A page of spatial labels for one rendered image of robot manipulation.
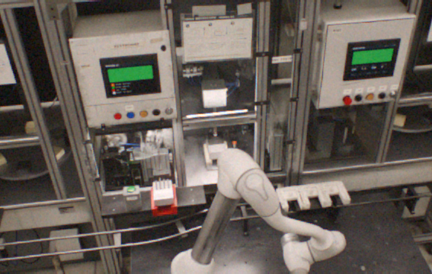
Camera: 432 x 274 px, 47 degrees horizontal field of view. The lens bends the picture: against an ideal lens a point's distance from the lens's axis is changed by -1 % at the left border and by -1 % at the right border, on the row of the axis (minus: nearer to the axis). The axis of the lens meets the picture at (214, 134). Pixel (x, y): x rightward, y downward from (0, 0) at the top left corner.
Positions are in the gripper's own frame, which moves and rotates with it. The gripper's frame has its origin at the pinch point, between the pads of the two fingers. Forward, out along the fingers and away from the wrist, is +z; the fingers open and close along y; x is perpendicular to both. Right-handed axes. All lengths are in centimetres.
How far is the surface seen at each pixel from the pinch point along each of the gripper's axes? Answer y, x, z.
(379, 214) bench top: -20, -60, 4
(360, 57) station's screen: 75, -38, 17
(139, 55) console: 85, 62, 19
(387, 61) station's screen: 72, -52, 17
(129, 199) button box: 12, 76, 7
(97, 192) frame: 6, 93, 21
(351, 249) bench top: -19.7, -35.7, -17.1
